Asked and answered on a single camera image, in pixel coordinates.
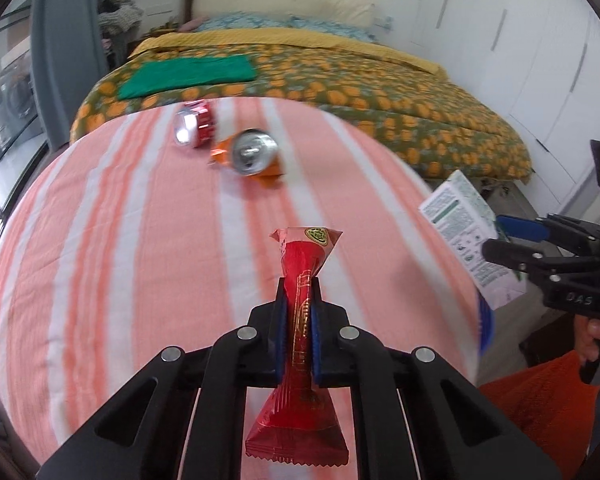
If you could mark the pile of clothes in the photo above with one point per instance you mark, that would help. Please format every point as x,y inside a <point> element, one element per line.
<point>122,12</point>

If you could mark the blue floral pillow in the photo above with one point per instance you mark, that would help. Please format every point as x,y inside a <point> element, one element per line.
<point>260,22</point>

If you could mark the cardboard box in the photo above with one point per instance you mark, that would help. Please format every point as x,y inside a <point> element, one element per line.
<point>16,40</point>

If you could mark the red snack packet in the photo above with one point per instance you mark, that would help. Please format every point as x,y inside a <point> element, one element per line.
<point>305,260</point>

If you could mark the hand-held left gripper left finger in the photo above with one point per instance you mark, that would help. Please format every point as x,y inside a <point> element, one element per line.
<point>279,340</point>

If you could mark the cream pillow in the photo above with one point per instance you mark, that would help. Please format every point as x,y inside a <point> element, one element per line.
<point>280,0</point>

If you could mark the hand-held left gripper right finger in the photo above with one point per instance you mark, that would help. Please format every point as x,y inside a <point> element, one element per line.
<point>316,345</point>

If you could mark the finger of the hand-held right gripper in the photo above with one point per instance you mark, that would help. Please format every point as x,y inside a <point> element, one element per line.
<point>510,252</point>
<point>522,227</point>

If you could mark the crushed orange drink can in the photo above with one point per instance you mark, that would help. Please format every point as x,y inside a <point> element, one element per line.
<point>252,152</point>

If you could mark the yellow blanket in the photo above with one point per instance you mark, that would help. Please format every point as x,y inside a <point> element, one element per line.
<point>280,37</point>

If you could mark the person's right hand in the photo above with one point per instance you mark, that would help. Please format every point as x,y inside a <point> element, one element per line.
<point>597,335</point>

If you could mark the black framed glass door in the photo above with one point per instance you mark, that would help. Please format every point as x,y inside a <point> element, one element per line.
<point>5,150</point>

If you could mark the washing machine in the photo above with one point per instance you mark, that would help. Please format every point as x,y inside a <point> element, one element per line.
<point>15,90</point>

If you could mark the grey curtain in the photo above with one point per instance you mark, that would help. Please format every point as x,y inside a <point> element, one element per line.
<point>65,60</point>

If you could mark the white wardrobe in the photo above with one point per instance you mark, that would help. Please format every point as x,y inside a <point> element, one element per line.
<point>530,60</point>

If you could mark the white and green carton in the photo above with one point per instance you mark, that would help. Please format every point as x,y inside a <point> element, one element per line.
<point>460,215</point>

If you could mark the green folded cloth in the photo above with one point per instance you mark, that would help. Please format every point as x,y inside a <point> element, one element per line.
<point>190,75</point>

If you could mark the crushed red drink can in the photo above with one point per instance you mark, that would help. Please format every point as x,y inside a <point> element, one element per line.
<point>200,120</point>

